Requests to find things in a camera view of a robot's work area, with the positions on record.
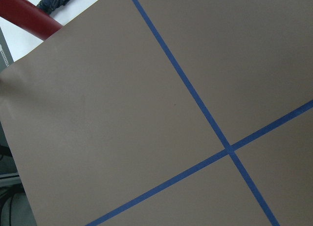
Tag red bottle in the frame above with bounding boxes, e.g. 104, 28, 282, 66
0, 0, 63, 41

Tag dark blue folded umbrella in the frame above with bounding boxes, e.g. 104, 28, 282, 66
36, 0, 70, 15

